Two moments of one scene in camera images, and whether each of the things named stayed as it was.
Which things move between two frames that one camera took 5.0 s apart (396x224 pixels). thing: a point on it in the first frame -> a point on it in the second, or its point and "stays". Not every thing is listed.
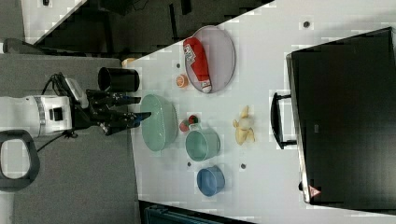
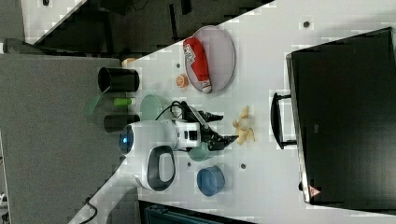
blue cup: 210,180 stays
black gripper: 97,112 -> 214,140
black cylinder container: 119,79 stays
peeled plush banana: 243,127 stays
